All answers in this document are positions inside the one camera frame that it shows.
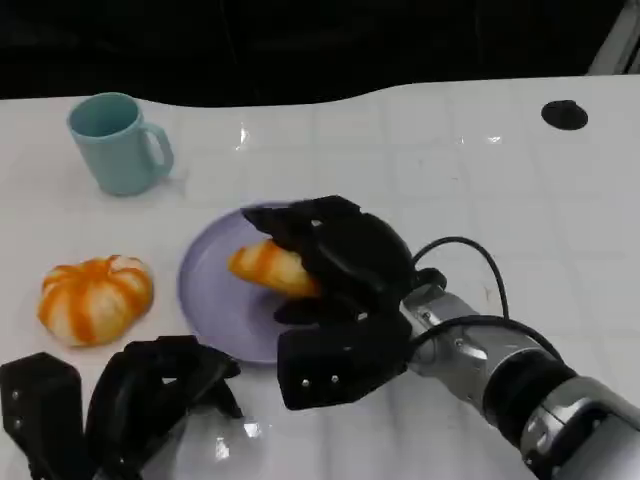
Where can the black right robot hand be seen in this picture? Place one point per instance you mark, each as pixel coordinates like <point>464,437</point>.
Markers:
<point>360,260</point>

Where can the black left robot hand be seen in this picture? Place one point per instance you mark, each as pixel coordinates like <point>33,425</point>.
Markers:
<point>137,395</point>

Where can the orange and white bread roll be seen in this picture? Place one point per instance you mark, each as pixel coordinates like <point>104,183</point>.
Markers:
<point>270,267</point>
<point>95,300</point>

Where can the lilac plate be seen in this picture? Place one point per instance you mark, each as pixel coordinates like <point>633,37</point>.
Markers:
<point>215,310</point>

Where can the pale green mug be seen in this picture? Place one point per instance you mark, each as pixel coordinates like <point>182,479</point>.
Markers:
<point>117,157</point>

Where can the black table grommet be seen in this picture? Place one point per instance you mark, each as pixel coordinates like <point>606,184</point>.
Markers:
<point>564,115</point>

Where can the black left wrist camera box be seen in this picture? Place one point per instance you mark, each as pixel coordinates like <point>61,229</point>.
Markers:
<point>40,407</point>

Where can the grey metal frame post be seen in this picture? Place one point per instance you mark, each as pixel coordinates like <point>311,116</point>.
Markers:
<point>620,42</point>

